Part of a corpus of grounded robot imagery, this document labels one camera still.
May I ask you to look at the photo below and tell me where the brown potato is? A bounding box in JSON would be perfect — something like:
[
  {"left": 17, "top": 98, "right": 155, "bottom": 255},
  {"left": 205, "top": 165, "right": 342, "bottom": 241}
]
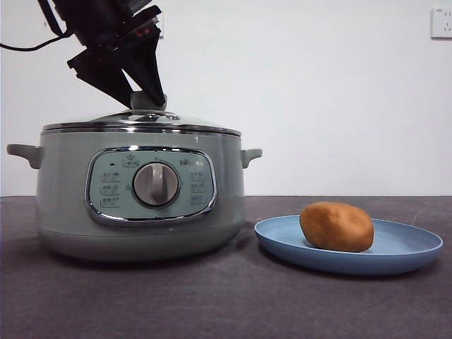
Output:
[{"left": 299, "top": 201, "right": 375, "bottom": 254}]

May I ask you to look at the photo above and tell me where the black cable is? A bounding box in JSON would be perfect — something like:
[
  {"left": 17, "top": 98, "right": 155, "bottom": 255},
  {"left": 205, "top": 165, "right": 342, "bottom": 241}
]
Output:
[{"left": 0, "top": 0, "right": 69, "bottom": 53}]

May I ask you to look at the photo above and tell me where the glass lid with green knob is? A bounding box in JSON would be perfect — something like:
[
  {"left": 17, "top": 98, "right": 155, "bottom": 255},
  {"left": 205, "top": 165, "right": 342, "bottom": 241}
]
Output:
[{"left": 42, "top": 90, "right": 243, "bottom": 137}]

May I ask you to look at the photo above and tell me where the pale green electric steamer pot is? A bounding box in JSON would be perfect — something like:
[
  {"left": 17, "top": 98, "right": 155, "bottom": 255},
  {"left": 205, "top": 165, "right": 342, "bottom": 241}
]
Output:
[{"left": 6, "top": 129, "right": 263, "bottom": 263}]

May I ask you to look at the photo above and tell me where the blue round plate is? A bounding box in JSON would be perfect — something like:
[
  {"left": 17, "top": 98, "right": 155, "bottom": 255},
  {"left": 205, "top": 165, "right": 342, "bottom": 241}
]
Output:
[{"left": 254, "top": 215, "right": 444, "bottom": 277}]

